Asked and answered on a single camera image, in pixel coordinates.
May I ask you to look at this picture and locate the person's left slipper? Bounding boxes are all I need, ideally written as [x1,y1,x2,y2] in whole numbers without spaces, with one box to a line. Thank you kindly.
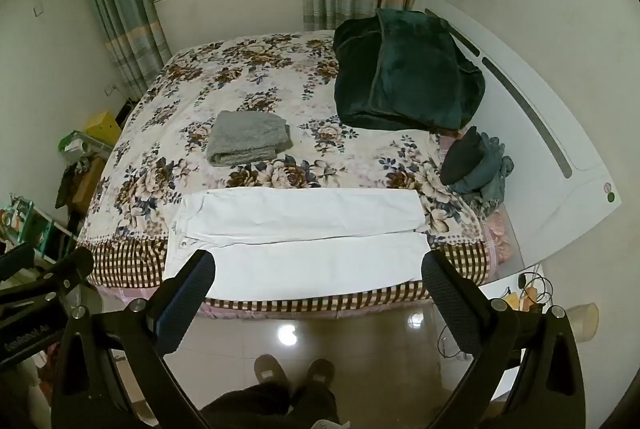
[253,354,291,397]

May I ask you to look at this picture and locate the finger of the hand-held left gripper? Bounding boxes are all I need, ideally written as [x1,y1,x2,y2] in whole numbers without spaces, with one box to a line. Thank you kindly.
[0,241,36,282]
[0,248,96,310]

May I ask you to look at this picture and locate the white nightstand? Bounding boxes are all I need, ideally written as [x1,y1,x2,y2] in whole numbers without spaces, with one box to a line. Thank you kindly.
[480,265,556,410]

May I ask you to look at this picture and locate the grey-blue crumpled clothes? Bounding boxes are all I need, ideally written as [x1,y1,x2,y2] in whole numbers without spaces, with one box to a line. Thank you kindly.
[449,134,516,210]

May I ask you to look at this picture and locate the black cable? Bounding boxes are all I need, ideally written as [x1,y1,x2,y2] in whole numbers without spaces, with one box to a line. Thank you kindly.
[437,323,472,362]

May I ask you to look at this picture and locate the beige cup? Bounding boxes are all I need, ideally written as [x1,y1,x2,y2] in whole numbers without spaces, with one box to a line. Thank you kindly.
[566,302,600,343]

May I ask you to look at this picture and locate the yellow box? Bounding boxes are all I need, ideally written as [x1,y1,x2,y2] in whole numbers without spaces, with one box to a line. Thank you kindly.
[83,110,122,143]

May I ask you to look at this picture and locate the green and white bag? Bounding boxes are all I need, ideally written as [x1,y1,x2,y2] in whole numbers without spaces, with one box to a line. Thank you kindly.
[58,130,114,161]

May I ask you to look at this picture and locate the person's slipper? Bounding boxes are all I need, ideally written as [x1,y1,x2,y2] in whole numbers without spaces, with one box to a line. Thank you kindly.
[299,357,336,397]
[253,354,291,397]

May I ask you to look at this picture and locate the green printed box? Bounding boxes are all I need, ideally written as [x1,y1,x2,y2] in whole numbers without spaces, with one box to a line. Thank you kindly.
[0,198,52,260]

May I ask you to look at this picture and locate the person's legs in dark trousers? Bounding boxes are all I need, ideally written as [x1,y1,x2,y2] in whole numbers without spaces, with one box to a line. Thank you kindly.
[200,384,341,429]

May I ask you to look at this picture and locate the brown cardboard box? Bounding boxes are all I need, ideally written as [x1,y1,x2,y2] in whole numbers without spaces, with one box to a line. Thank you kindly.
[55,156,107,216]

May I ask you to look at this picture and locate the bed with floral sheet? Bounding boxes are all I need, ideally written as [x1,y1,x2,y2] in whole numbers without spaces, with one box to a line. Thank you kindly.
[77,30,523,312]

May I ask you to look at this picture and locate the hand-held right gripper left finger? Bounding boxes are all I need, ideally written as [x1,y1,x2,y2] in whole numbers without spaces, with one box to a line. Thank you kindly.
[50,250,217,429]

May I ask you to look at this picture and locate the black folded garment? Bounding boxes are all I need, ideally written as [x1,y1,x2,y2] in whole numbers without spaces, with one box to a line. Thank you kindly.
[440,126,484,186]

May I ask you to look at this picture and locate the white headboard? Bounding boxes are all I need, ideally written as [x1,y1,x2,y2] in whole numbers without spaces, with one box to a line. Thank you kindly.
[412,0,623,271]

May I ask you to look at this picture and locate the dark green plush blanket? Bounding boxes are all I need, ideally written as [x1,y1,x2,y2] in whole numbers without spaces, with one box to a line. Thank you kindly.
[332,8,486,133]

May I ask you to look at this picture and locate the person's right slipper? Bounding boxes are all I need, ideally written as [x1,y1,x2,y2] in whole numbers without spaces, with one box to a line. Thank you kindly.
[299,357,336,397]

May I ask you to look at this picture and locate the pink pillow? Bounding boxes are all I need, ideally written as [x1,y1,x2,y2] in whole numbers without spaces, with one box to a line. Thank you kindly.
[479,203,517,266]

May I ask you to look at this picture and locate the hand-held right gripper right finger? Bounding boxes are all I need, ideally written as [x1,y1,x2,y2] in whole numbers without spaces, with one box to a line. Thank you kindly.
[421,251,587,429]

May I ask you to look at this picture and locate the white pants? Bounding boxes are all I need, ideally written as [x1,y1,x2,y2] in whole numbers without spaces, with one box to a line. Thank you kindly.
[162,186,433,300]

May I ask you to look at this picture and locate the grey folded garment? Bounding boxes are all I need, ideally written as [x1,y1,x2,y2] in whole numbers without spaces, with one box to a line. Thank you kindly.
[206,110,293,167]

